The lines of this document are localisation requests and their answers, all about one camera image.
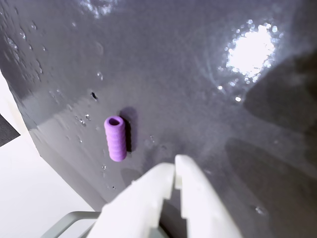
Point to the grey metal frame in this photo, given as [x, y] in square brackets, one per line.
[71, 217]

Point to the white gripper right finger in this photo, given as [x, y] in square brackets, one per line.
[200, 203]

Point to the glossy black mat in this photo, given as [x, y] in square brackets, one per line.
[173, 74]

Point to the purple ribbed pen grip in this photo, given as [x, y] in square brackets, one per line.
[115, 141]

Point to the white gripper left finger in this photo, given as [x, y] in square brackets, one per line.
[138, 203]

